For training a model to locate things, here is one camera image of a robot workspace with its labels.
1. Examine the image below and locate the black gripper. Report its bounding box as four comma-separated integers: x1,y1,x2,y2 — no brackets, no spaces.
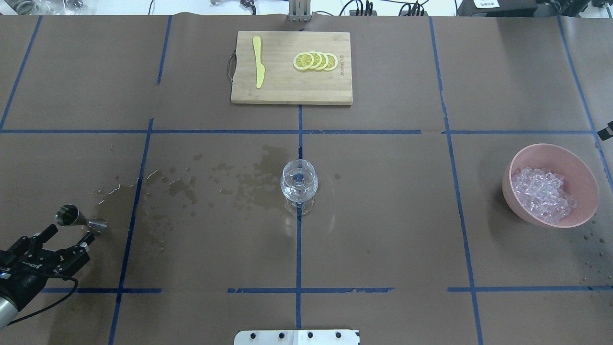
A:
1,224,95,290

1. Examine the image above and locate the steel double jigger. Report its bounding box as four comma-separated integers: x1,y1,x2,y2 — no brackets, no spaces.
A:
55,204,108,234

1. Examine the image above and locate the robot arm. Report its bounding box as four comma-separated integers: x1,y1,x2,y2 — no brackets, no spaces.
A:
0,224,95,329

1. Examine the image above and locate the clear wine glass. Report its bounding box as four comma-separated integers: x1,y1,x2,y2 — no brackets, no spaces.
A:
280,159,319,217

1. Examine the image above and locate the clear ice cubes pile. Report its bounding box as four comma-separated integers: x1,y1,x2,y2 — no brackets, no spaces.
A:
511,167,579,224

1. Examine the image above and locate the yellow plastic knife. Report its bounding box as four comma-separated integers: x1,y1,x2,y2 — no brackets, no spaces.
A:
252,36,266,88

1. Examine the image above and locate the bamboo cutting board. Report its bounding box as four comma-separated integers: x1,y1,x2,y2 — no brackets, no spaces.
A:
230,31,354,106

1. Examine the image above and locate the lemon slice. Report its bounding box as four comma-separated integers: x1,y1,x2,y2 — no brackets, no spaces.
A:
293,52,315,70
316,52,329,70
323,53,339,71
309,52,322,69

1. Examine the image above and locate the pink bowl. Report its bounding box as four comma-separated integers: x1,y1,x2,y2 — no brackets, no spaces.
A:
501,143,599,229

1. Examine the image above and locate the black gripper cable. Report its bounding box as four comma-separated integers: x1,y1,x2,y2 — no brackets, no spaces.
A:
14,276,79,312

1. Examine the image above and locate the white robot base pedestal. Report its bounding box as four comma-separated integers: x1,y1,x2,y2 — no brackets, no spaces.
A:
234,329,361,345

